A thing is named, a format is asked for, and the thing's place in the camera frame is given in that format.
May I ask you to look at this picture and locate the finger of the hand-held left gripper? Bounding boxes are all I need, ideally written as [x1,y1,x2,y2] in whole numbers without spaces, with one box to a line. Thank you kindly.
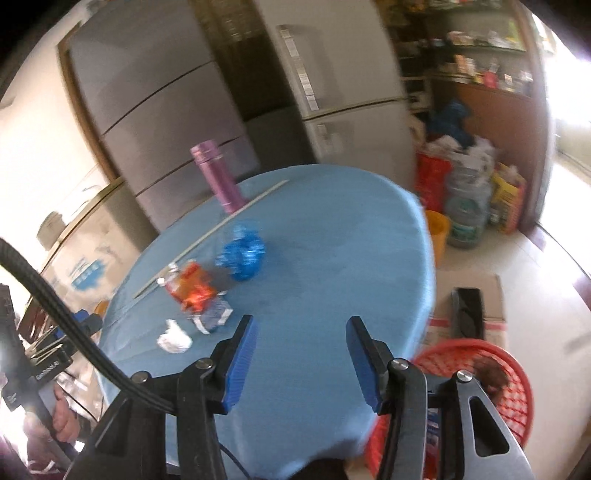
[55,308,103,344]

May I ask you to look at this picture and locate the blue plastic bag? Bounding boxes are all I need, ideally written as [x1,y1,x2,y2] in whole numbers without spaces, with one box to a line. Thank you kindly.
[427,98,477,145]

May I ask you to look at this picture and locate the red plastic basket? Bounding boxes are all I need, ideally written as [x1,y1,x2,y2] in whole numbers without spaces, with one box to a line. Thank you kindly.
[365,339,534,480]

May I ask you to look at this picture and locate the white chest freezer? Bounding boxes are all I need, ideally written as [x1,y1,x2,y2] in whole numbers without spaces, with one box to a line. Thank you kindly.
[36,179,145,308]

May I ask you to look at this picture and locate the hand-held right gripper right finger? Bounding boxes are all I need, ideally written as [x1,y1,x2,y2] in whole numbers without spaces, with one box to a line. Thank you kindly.
[346,316,536,480]

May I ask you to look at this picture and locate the blue plastic wrapper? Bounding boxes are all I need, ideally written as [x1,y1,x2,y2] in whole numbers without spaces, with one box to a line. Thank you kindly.
[215,223,267,282]

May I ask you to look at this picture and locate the shelf with goods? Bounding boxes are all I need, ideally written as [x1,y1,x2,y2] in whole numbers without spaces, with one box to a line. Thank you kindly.
[383,0,548,121]

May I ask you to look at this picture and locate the red bag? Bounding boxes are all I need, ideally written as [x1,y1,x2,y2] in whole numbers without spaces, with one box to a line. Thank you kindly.
[414,151,454,212]

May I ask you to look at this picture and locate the long white plastic strip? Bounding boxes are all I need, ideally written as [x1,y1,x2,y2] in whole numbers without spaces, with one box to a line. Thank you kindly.
[134,179,290,298]

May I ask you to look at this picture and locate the black cable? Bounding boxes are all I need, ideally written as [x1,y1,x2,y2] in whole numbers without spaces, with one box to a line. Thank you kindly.
[0,237,178,409]

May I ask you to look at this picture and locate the flat black object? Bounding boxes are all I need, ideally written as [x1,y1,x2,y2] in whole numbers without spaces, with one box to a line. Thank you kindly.
[451,287,485,343]

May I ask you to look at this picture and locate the purple thermos bottle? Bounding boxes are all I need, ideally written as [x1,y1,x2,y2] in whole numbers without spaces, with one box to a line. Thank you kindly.
[190,141,246,214]

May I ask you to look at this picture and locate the pile of white bags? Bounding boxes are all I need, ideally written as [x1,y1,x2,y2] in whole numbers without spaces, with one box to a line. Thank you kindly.
[424,133,498,172]

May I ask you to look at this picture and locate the yellow bag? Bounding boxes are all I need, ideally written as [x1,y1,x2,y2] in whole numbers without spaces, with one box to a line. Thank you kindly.
[488,162,528,234]

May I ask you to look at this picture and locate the white tissue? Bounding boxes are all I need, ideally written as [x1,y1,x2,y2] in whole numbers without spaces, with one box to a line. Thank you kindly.
[157,319,193,354]

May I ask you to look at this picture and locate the large clear water jug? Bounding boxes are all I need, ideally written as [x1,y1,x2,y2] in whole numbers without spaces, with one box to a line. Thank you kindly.
[444,165,493,250]

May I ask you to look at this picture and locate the yellow plastic bucket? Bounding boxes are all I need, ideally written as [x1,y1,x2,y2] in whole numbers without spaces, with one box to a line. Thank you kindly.
[424,210,451,269]

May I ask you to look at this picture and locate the orange snack wrapper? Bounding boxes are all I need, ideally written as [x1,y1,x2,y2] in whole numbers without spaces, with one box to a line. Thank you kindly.
[158,259,218,315]

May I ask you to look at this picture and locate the blue tablecloth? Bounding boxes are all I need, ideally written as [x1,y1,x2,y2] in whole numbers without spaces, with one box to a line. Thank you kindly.
[95,164,437,479]

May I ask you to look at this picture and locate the person's left hand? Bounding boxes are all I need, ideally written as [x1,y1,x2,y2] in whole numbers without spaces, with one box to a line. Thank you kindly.
[48,382,88,445]

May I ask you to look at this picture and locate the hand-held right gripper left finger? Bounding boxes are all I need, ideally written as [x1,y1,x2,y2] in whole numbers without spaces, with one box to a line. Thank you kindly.
[65,315,257,480]

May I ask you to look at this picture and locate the flat cardboard box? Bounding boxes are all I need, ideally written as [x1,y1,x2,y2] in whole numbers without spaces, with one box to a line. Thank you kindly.
[426,272,509,348]

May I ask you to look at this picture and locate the silver refrigerator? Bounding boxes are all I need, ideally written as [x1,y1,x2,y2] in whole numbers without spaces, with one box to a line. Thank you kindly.
[252,0,419,172]

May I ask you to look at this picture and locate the grey refrigerator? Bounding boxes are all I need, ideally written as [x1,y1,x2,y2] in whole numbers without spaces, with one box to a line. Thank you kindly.
[58,0,260,232]

